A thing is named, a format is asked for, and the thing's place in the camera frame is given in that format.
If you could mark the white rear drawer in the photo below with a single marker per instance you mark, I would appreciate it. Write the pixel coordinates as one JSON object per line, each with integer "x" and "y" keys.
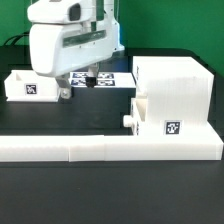
{"x": 27, "y": 86}

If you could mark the white marker sheet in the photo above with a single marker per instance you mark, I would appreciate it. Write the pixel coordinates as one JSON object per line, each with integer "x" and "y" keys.
{"x": 104, "y": 80}

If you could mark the white drawer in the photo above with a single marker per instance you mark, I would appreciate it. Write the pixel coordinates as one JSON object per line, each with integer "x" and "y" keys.
{"x": 136, "y": 120}
{"x": 27, "y": 86}

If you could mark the white drawer cabinet box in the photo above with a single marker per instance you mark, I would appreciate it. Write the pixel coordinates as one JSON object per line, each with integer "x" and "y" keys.
{"x": 172, "y": 93}

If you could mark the white L-shaped fence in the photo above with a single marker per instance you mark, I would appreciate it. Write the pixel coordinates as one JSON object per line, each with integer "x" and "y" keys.
{"x": 202, "y": 144}

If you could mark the white front drawer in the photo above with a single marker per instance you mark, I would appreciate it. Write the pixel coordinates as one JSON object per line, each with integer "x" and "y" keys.
{"x": 136, "y": 120}

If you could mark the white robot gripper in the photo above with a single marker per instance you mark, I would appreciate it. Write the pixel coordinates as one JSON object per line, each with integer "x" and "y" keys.
{"x": 59, "y": 49}

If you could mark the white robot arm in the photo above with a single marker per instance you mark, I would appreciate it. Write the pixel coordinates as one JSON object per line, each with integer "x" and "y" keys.
{"x": 66, "y": 12}

